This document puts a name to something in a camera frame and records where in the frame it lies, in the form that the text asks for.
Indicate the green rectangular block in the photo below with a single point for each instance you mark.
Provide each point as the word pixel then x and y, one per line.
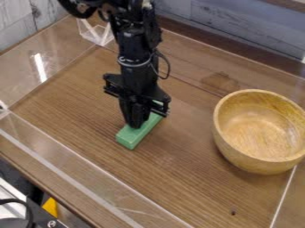
pixel 130 137

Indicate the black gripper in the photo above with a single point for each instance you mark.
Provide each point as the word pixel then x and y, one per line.
pixel 136 105

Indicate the yellow black label plate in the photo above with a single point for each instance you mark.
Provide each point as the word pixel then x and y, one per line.
pixel 49 206

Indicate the clear acrylic front wall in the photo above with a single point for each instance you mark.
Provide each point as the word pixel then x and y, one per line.
pixel 95 195

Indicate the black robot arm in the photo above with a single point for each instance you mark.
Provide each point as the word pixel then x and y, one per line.
pixel 138 35

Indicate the brown wooden bowl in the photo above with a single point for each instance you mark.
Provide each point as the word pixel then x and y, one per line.
pixel 258 131

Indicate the clear acrylic corner bracket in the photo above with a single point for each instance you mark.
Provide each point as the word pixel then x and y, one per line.
pixel 96 34

